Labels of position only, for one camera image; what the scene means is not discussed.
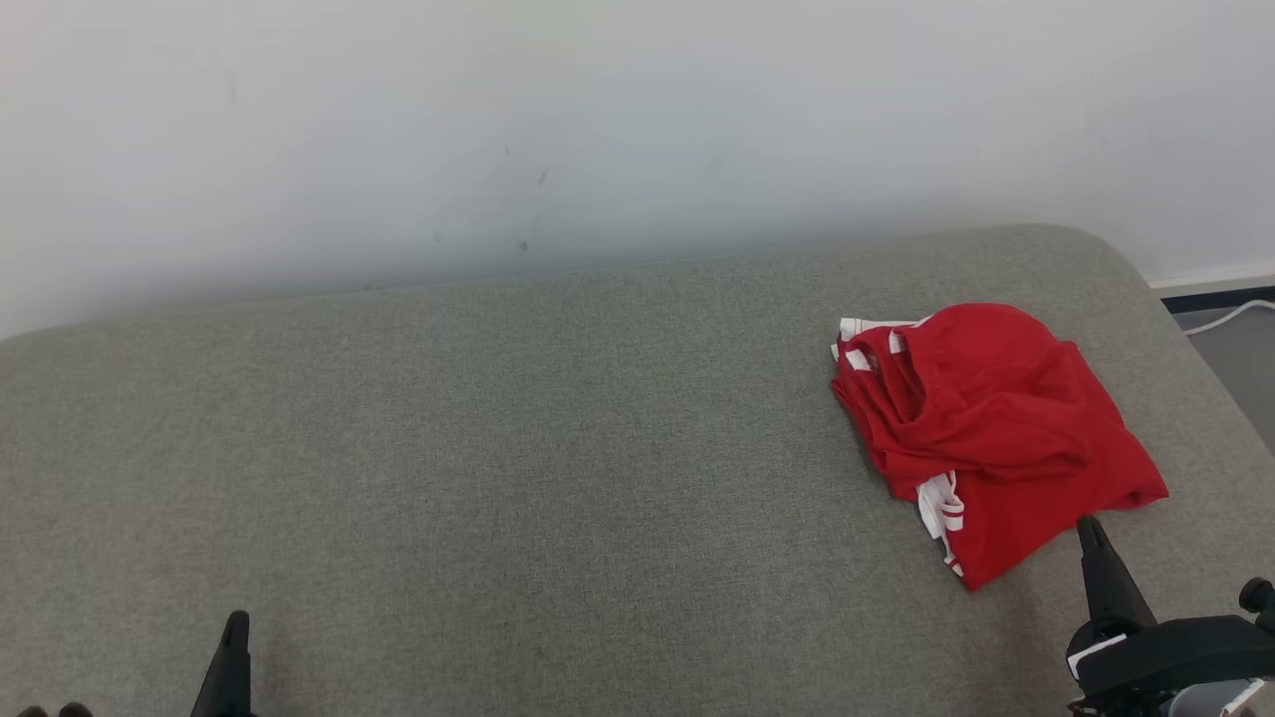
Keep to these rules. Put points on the red shorts with white stripe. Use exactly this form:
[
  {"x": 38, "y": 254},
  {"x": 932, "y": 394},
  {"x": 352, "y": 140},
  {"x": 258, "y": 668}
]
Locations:
[{"x": 996, "y": 398}]

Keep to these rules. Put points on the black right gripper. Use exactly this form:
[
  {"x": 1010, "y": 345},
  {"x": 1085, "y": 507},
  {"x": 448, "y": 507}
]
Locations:
[{"x": 1165, "y": 652}]

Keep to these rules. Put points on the white wall baseboard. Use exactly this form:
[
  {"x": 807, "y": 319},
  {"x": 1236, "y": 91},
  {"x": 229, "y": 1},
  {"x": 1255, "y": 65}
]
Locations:
[{"x": 1215, "y": 281}]

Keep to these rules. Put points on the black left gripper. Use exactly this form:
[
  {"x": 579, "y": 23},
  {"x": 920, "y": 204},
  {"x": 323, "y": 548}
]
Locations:
[{"x": 70, "y": 711}]

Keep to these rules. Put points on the red Bulls 23 jersey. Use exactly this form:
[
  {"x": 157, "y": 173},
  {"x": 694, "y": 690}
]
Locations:
[{"x": 1006, "y": 548}]

